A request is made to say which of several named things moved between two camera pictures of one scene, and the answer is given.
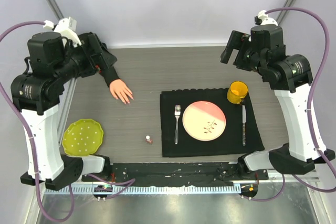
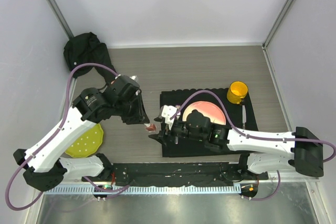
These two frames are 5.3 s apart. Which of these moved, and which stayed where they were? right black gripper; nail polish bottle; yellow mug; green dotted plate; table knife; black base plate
Moved: nail polish bottle; right black gripper
Stayed: table knife; yellow mug; black base plate; green dotted plate
